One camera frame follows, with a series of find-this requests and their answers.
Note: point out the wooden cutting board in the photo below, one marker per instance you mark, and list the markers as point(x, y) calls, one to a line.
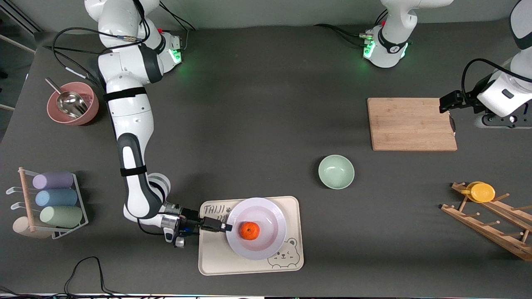
point(409, 124)

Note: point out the wooden peg mug rack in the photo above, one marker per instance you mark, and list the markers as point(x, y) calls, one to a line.
point(490, 230)

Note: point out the green cup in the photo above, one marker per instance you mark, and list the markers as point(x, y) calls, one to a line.
point(62, 216)

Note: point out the yellow cup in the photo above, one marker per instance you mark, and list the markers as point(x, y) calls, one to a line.
point(482, 192)

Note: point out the white round plate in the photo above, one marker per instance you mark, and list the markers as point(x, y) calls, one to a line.
point(270, 245)

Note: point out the beige cup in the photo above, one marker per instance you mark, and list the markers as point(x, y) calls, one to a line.
point(20, 227)

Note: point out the light green bowl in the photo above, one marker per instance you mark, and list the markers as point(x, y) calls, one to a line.
point(336, 172)

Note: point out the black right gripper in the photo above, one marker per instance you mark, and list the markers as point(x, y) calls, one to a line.
point(190, 216)

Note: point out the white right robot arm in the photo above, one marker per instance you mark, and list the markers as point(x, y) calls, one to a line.
point(133, 124)

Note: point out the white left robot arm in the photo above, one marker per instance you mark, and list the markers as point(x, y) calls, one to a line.
point(395, 45)

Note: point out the orange fruit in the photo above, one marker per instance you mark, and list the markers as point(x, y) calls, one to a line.
point(249, 231)

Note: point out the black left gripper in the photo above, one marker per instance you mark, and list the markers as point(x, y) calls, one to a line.
point(457, 100)

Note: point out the pink bowl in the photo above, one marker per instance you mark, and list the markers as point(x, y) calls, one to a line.
point(89, 112)

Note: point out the beige bear print tray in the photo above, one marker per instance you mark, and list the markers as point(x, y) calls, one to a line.
point(220, 257)

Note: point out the blue cup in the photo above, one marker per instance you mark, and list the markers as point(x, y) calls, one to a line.
point(57, 197)

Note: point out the metal scoop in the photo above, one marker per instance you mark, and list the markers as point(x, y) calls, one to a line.
point(70, 104)

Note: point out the purple cup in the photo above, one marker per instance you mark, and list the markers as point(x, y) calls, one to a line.
point(54, 180)

